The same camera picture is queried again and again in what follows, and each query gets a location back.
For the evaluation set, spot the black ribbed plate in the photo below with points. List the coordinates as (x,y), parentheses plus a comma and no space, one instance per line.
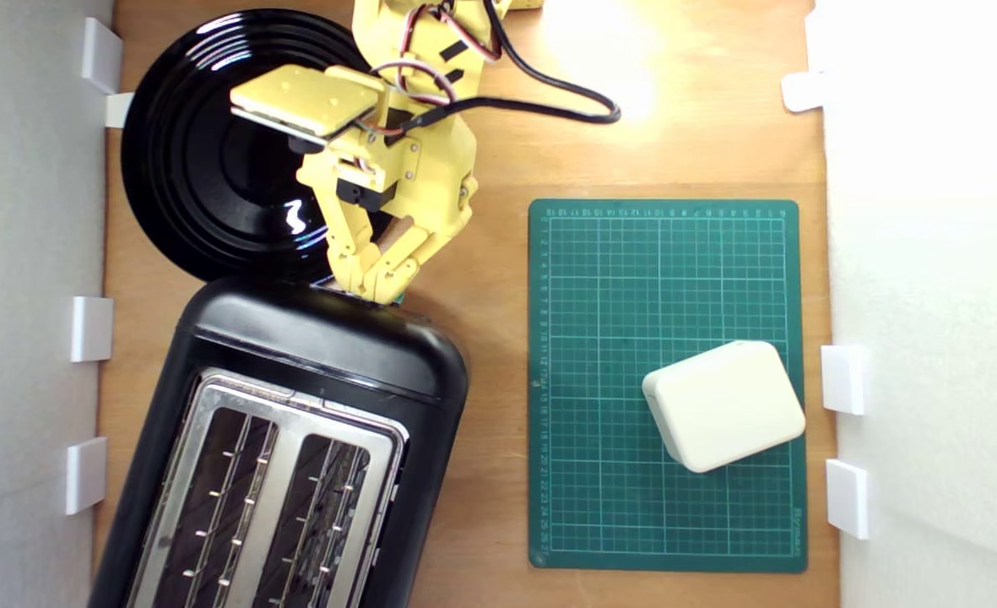
(186,169)

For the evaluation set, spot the black two-slot toaster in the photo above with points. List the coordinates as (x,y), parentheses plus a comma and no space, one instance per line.
(321,338)

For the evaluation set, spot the yellow flat camera mount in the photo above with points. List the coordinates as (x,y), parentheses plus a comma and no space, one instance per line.
(304,101)

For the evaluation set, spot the white rounded block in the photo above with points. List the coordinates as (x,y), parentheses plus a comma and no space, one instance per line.
(722,405)

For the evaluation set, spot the green cutting mat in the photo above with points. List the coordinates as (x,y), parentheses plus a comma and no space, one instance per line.
(599,338)

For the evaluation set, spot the small white wall clip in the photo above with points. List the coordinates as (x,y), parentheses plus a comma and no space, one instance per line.
(802,91)
(120,110)

